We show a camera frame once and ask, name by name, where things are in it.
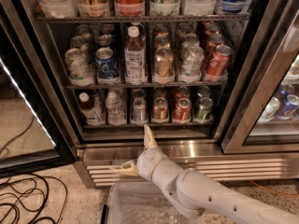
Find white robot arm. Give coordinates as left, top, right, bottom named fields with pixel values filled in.
left=114, top=125, right=299, bottom=224

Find white green can right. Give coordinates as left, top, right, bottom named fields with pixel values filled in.
left=178, top=46, right=204, bottom=83

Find clear water bottle behind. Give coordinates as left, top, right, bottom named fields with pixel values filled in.
left=112, top=88, right=126, bottom=101

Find red can shelf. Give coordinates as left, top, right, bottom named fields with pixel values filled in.
left=173, top=98, right=192, bottom=123
left=205, top=45, right=232, bottom=82
left=115, top=0, right=144, bottom=17

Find black cable bundle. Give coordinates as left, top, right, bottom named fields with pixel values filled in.
left=0, top=115, right=69, bottom=224

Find open fridge glass door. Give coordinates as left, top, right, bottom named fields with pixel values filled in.
left=0, top=20, right=75, bottom=178

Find brown tea bottle bottom shelf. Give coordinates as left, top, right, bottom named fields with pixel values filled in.
left=78, top=92, right=104, bottom=126

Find orange cable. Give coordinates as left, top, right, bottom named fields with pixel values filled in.
left=249, top=180, right=299, bottom=199

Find clear bottle top left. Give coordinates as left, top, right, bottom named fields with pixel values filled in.
left=40, top=0, right=78, bottom=19

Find clear water bottle front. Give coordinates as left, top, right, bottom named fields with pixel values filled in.
left=106, top=91, right=125, bottom=125

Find blue pepsi can middle shelf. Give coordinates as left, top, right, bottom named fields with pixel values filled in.
left=95, top=48, right=120, bottom=84

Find white green can left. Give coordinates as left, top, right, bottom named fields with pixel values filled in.
left=64, top=49, right=94, bottom=87

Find gold can top shelf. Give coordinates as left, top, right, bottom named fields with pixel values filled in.
left=78, top=0, right=108, bottom=18

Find clear water bottle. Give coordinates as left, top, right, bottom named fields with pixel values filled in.
left=112, top=88, right=126, bottom=101
left=106, top=91, right=125, bottom=125

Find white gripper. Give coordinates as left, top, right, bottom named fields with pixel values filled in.
left=113, top=124, right=183, bottom=190

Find closed fridge right door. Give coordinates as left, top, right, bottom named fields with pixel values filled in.
left=215, top=0, right=299, bottom=154

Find red can bottom shelf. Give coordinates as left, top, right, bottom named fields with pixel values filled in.
left=173, top=98, right=192, bottom=123

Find red can top shelf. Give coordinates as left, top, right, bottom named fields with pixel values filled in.
left=115, top=0, right=144, bottom=17

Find brown tea bottle shelf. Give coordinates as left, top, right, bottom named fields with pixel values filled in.
left=78, top=92, right=104, bottom=126
left=124, top=26, right=147, bottom=85

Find wire shelf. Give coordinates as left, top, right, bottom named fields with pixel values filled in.
left=66, top=80, right=226, bottom=90
left=37, top=13, right=250, bottom=23

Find brown tea bottle middle shelf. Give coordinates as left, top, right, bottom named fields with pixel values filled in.
left=124, top=26, right=147, bottom=85

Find clear bottle top right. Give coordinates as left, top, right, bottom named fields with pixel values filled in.
left=182, top=0, right=216, bottom=16

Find middle wire shelf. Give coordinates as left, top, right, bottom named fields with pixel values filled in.
left=66, top=80, right=226, bottom=90

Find steel fridge bottom grille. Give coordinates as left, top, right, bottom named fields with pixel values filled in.
left=74, top=141, right=299, bottom=189

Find red can middle shelf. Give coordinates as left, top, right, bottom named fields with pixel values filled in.
left=205, top=45, right=232, bottom=82

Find green can bottom shelf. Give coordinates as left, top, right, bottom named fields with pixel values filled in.
left=194, top=97, right=214, bottom=123

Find clear plastic bin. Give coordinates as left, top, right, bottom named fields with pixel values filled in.
left=102, top=182, right=204, bottom=224

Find upper wire shelf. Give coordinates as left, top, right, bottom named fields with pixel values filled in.
left=37, top=13, right=250, bottom=23

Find gold can shelf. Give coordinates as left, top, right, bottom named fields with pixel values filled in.
left=78, top=0, right=108, bottom=18
left=153, top=47, right=175, bottom=84
left=152, top=97, right=169, bottom=123

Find silver can bottom shelf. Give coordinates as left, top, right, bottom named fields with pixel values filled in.
left=132, top=98, right=148, bottom=125

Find gold can middle shelf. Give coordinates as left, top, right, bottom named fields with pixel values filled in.
left=153, top=47, right=175, bottom=84

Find white green can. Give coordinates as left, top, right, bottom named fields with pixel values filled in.
left=64, top=49, right=94, bottom=87
left=178, top=46, right=204, bottom=83

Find gold can bottom shelf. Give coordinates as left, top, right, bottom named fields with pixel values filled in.
left=152, top=97, right=169, bottom=123

